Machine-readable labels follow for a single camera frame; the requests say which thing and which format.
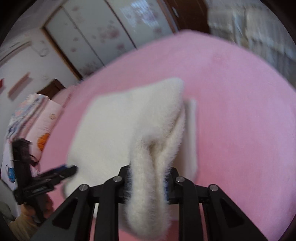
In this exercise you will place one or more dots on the pink pillow with orange flower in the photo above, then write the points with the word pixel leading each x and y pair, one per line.
pixel 42 128

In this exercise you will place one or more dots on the folded floral quilt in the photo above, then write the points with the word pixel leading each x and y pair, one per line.
pixel 25 115

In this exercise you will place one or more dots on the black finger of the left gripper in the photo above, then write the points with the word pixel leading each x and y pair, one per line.
pixel 59 173

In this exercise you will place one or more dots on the white lace covered furniture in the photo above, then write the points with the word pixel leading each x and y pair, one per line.
pixel 250 24

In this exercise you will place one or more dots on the white fluffy knit cardigan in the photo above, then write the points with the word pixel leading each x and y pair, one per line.
pixel 150 129

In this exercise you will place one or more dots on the white wall air conditioner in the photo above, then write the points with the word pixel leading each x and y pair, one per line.
pixel 7 54

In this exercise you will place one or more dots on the red wall shelf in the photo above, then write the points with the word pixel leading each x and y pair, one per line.
pixel 1 85

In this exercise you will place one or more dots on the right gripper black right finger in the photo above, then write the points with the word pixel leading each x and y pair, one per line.
pixel 173 189

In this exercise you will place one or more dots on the pink plush bed blanket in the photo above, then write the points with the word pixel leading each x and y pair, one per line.
pixel 245 119

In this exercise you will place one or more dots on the floral glass sliding wardrobe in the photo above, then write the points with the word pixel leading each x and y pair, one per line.
pixel 91 34

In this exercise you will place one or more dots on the pink wall shelf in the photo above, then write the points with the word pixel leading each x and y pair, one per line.
pixel 19 86

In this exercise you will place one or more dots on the dark wooden headboard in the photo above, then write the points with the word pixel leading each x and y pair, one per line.
pixel 52 89

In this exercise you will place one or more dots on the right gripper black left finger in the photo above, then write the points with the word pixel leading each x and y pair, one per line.
pixel 125 184

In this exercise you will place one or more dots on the brown wooden door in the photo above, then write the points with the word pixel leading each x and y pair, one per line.
pixel 189 14

